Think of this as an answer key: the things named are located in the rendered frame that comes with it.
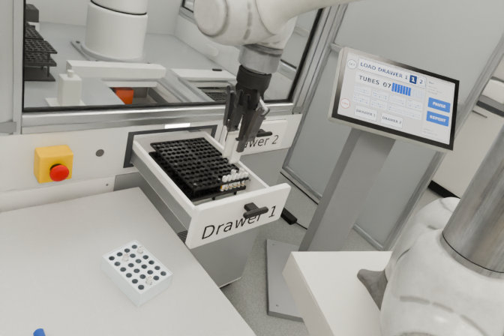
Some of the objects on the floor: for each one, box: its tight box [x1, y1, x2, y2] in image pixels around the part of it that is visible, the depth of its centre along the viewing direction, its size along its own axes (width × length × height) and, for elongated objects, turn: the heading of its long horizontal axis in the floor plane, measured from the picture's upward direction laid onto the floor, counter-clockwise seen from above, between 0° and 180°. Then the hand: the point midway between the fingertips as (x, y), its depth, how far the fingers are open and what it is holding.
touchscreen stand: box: [266, 128, 396, 323], centre depth 180 cm, size 50×45×102 cm
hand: (233, 147), depth 93 cm, fingers closed
